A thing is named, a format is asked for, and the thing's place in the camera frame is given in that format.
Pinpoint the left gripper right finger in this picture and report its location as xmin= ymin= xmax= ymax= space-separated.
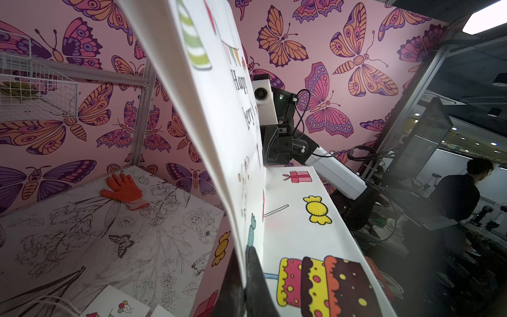
xmin=245 ymin=246 xmax=279 ymax=317

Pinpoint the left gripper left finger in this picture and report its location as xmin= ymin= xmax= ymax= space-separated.
xmin=211 ymin=251 xmax=247 ymax=317

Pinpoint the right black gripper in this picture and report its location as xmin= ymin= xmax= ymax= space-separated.
xmin=261 ymin=124 xmax=293 ymax=166

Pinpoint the white paper gift bag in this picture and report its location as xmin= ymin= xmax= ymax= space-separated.
xmin=79 ymin=285 xmax=151 ymax=317

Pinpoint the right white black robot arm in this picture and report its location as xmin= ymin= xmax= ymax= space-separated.
xmin=254 ymin=87 xmax=378 ymax=231

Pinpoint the red rubber glove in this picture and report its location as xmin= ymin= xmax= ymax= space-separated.
xmin=100 ymin=173 xmax=149 ymax=211

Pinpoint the seated person dark shirt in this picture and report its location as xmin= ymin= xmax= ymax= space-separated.
xmin=429 ymin=158 xmax=494 ymax=222

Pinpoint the small plant in basket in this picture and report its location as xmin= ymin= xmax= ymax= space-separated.
xmin=1 ymin=81 xmax=38 ymax=101

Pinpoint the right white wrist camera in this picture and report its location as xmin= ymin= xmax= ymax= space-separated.
xmin=252 ymin=74 xmax=278 ymax=125

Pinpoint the white wire wall basket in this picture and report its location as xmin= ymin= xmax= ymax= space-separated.
xmin=1 ymin=29 xmax=79 ymax=123

